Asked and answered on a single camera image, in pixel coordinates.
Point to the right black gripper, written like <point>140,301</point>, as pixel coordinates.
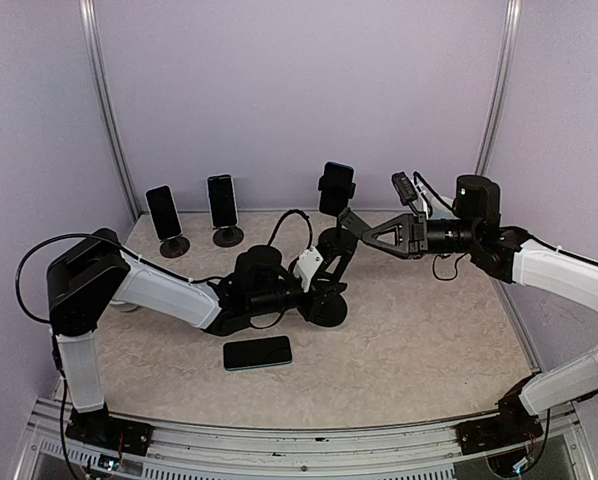
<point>412,235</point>

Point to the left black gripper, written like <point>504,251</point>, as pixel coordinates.
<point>320,298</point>

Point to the phone with teal case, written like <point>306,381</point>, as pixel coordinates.
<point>257,353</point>

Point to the phone with dark-blue case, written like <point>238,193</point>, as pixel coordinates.
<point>336,188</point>

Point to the folding phone stand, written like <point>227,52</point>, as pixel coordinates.
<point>174,247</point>
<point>228,237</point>

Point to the phone with light-blue case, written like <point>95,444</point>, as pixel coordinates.
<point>222,201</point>

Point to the phone with lilac case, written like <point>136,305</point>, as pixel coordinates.
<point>163,212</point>

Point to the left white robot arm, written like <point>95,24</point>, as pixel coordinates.
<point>99,272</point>

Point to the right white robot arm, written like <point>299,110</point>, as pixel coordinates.
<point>509,254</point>

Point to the white blue mug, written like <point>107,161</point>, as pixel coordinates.
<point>439,211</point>

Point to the white bowl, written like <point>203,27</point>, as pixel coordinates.
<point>123,306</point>

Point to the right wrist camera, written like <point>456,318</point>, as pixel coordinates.
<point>417,193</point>

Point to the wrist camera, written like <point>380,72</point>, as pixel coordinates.
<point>306,267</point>
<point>417,193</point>

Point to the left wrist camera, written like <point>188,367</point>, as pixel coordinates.
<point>306,267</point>

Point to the right aluminium frame post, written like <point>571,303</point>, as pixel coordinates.
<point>501,80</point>

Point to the aluminium frame post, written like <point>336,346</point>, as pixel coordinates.
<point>501,80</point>
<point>90,29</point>

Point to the front aluminium rail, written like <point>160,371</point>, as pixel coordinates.
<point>429,450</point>

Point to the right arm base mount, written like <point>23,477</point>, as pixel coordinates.
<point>494,433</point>

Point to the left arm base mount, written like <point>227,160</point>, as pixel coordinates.
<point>115,434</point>

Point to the left aluminium frame post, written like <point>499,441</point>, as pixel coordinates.
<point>90,29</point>

